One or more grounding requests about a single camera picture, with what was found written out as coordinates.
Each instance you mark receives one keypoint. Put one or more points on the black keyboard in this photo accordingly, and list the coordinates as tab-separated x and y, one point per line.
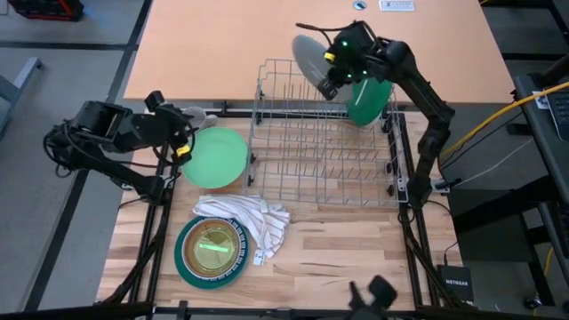
560	115

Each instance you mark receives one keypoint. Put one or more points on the translucent white mug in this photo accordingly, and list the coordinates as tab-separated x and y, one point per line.
204	120

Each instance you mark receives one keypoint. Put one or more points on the white power strip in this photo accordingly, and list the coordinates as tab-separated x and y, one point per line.
396	5

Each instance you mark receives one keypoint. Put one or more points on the light green plate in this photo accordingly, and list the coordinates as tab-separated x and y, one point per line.
218	157

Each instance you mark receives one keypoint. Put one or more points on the yellow translucent bowl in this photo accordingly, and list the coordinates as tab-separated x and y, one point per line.
209	262

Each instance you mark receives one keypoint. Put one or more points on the black Netgear switch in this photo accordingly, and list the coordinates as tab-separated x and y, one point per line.
455	284

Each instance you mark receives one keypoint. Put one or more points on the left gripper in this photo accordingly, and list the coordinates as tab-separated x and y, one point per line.
171	126

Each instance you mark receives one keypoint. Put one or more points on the light wooden desk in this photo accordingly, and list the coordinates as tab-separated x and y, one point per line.
200	49

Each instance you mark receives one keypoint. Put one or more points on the black mount bracket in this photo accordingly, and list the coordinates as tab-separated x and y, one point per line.
382	291

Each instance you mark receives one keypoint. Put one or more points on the dark green plate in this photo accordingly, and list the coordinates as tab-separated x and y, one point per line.
373	106

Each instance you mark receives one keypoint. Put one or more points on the black aluminium frame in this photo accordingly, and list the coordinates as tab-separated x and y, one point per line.
414	275

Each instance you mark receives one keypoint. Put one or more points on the grey plate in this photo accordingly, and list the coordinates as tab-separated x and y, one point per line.
306	58

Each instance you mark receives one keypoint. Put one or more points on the black and red case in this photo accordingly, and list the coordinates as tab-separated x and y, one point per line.
44	9

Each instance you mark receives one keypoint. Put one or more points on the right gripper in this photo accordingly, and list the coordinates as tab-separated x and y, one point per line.
355	53

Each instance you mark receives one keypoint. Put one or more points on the grey desk grommet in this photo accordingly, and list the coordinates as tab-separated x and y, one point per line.
359	5

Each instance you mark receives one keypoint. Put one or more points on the white striped dish towel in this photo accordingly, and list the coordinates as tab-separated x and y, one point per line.
262	222

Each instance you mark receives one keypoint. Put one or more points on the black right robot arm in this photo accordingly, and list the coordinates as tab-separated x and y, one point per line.
427	102

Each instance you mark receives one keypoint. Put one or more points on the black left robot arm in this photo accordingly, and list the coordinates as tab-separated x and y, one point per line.
129	180

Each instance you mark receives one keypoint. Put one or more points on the white printed label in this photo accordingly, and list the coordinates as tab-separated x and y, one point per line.
540	100

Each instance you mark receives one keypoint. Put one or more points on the grey metal bench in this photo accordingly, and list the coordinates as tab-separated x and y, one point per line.
26	71

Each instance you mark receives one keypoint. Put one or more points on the black side desk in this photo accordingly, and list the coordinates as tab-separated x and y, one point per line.
531	133

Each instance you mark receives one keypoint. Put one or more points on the green plate with white stripes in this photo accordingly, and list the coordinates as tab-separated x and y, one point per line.
212	284

